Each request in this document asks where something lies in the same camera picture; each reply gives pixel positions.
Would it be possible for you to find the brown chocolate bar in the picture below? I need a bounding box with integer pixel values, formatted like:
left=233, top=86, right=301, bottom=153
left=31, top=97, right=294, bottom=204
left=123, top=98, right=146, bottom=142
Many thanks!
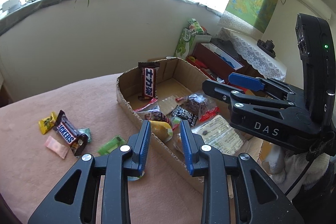
left=138, top=61, right=160, bottom=101
left=52, top=110, right=90, bottom=157

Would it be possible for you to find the printed label clear packet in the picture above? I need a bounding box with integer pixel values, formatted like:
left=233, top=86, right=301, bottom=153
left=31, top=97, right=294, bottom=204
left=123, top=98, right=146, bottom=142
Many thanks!
left=193, top=116, right=254, bottom=156

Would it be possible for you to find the white plastic box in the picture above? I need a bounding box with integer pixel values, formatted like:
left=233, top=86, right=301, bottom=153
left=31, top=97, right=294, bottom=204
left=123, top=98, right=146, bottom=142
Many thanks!
left=1, top=0, right=21, bottom=13

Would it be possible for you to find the yellow candy wrapper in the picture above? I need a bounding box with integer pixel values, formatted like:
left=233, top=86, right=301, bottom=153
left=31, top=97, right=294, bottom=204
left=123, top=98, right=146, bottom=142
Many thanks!
left=38, top=112, right=58, bottom=135

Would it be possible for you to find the dark teapot figurine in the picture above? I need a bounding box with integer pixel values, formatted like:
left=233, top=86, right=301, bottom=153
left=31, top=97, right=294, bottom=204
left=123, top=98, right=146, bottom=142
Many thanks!
left=257, top=39, right=276, bottom=59

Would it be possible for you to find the round colourful candy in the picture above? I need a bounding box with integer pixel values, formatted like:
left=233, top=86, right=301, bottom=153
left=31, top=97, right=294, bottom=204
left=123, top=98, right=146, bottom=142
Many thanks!
left=129, top=172, right=145, bottom=182

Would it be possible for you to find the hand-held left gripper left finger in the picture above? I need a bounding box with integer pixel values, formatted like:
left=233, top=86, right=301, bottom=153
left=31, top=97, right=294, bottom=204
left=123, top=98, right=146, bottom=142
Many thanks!
left=28, top=120, right=152, bottom=224

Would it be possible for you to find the red-ended clear brownie packet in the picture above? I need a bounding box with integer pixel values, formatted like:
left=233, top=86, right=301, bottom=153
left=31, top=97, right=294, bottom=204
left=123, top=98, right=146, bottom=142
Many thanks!
left=133, top=98, right=172, bottom=127
left=175, top=93, right=220, bottom=122

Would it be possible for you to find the white fuzzy cloth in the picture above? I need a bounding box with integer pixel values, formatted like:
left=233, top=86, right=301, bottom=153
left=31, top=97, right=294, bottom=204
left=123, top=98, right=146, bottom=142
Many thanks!
left=261, top=147, right=331, bottom=214

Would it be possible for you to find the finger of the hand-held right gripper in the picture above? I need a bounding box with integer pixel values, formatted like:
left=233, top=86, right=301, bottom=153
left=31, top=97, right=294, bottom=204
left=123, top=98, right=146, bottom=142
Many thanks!
left=228, top=72, right=305, bottom=102
left=202, top=79, right=297, bottom=109

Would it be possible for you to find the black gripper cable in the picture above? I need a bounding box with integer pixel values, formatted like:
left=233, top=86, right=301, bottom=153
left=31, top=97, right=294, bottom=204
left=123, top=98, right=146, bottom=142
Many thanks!
left=285, top=153, right=315, bottom=194

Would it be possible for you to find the dark red box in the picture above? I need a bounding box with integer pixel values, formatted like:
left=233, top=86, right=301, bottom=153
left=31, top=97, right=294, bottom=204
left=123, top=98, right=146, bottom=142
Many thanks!
left=186, top=42, right=247, bottom=83

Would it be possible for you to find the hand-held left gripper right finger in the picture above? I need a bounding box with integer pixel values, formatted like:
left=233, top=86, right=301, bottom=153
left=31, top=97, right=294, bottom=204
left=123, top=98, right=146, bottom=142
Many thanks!
left=180, top=120, right=305, bottom=224

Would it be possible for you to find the green paper bag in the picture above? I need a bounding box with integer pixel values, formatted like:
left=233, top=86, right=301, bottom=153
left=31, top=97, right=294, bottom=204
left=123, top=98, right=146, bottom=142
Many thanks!
left=175, top=18, right=212, bottom=58

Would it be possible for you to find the black patterned snack packet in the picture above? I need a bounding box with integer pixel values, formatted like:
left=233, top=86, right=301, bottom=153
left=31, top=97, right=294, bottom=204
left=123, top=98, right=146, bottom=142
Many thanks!
left=171, top=105, right=198, bottom=127

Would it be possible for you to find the yellow candy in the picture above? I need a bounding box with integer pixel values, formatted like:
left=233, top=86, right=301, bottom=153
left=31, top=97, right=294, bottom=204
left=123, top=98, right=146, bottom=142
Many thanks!
left=150, top=120, right=174, bottom=142

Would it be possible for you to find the pink candy wrapper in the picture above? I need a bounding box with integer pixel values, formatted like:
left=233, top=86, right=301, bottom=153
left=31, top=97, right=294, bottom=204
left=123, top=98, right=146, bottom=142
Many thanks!
left=45, top=135, right=70, bottom=159

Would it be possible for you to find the long cardboard box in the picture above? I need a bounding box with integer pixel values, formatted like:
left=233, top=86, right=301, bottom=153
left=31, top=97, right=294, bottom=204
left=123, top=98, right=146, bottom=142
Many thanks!
left=115, top=57, right=263, bottom=198

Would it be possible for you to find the white lace cloth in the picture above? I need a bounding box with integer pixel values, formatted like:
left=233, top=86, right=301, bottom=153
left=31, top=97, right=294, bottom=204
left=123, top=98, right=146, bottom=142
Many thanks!
left=215, top=28, right=288, bottom=81

